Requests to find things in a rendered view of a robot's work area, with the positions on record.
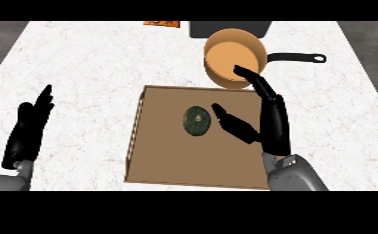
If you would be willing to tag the dark green squash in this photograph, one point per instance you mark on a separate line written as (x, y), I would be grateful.
(197, 121)

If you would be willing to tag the dark grey appliance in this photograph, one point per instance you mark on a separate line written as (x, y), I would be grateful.
(229, 28)

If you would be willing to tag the orange packet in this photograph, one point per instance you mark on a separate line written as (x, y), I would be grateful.
(161, 23)

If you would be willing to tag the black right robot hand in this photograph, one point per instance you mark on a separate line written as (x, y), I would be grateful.
(274, 124)

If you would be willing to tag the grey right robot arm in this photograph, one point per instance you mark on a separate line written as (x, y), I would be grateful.
(291, 174)

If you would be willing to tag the brown wooden tray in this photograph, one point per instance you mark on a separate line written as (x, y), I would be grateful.
(197, 138)

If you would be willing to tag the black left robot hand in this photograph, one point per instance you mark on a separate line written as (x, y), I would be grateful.
(27, 131)

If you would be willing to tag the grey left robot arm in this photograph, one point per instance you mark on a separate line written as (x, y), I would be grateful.
(15, 178)

